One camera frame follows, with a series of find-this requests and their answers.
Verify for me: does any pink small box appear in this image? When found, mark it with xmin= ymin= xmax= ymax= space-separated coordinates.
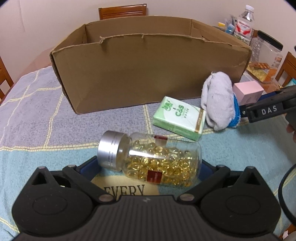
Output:
xmin=233 ymin=81 xmax=264 ymax=106

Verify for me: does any jar of golden capsules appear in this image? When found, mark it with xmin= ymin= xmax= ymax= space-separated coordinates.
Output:
xmin=97 ymin=131 xmax=202 ymax=187

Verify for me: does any green tissue pack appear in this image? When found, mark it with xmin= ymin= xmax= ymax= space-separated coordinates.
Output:
xmin=152 ymin=96 xmax=206 ymax=141

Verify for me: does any white sock blue band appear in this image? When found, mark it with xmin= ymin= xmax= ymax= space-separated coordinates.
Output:
xmin=201 ymin=72 xmax=241 ymax=132

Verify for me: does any wooden chair right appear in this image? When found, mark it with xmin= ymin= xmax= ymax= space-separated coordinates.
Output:
xmin=275 ymin=52 xmax=296 ymax=87

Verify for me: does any wooden chair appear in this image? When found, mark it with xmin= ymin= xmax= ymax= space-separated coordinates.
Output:
xmin=0 ymin=58 xmax=15 ymax=103
xmin=275 ymin=52 xmax=296 ymax=87
xmin=98 ymin=4 xmax=147 ymax=20

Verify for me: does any gold blister pill pack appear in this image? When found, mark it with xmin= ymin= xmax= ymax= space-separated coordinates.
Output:
xmin=247 ymin=62 xmax=270 ymax=82

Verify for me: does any clear jar black lid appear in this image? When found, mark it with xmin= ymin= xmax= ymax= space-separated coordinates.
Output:
xmin=249 ymin=30 xmax=283 ymax=70

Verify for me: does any clear water bottle red label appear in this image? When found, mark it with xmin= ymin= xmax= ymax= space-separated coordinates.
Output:
xmin=233 ymin=5 xmax=254 ymax=45

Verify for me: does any small blue label bottle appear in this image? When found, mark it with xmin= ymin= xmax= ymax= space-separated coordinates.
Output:
xmin=225 ymin=24 xmax=235 ymax=35

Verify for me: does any yellow lid small bottle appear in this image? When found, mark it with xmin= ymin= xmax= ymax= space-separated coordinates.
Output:
xmin=217 ymin=22 xmax=226 ymax=31

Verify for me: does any brown cardboard box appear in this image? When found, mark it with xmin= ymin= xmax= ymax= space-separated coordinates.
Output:
xmin=50 ymin=16 xmax=252 ymax=114

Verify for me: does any wooden chair left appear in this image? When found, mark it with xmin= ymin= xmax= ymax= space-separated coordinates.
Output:
xmin=0 ymin=58 xmax=15 ymax=103

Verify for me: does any wooden chair far middle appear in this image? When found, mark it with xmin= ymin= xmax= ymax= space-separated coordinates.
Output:
xmin=98 ymin=4 xmax=147 ymax=20

